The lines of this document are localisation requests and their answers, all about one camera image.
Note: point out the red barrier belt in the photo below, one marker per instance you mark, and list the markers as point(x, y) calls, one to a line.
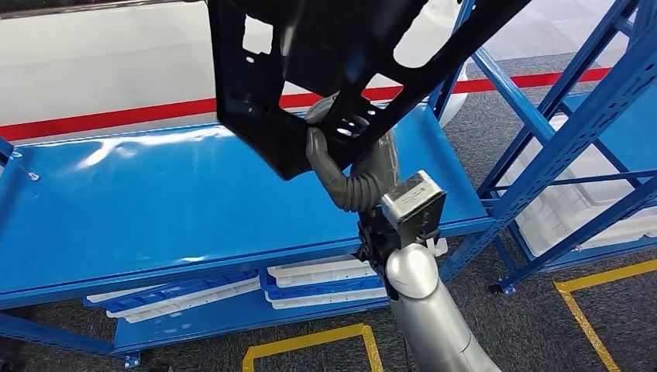
point(128, 114)

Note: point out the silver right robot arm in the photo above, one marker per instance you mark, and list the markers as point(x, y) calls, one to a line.
point(431, 318)

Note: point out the large translucent white bin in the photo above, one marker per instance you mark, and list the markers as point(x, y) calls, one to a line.
point(554, 215)

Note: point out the blue steel shelf rack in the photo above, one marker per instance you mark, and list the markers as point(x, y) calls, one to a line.
point(575, 240)
point(179, 205)

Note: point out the white car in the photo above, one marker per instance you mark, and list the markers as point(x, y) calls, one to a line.
point(102, 61)

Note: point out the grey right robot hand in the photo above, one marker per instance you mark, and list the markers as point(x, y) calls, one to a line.
point(354, 192)

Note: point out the small silver bolt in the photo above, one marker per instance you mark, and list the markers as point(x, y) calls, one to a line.
point(34, 176)

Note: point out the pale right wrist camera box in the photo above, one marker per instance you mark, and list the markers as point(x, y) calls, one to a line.
point(410, 197)

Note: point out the long black plastic panel part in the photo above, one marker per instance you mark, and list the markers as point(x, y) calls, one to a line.
point(267, 138)

